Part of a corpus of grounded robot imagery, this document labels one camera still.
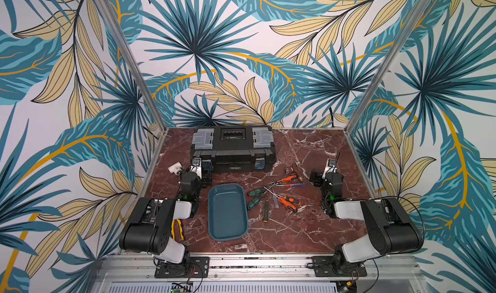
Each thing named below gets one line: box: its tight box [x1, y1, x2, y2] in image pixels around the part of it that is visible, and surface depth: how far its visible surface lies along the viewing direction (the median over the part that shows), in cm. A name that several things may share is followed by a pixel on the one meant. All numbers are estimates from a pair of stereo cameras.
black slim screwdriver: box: [262, 199, 270, 223], surface depth 87 cm
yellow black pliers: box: [171, 218, 185, 241], surface depth 83 cm
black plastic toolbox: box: [190, 125, 277, 174], surface depth 92 cm
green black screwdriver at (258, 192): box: [248, 188, 267, 198], surface depth 94 cm
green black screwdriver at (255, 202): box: [246, 194, 265, 210], surface depth 90 cm
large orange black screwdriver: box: [262, 185, 301, 213], surface depth 91 cm
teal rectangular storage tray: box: [207, 183, 249, 242], surface depth 88 cm
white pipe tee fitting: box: [167, 161, 183, 175], surface depth 100 cm
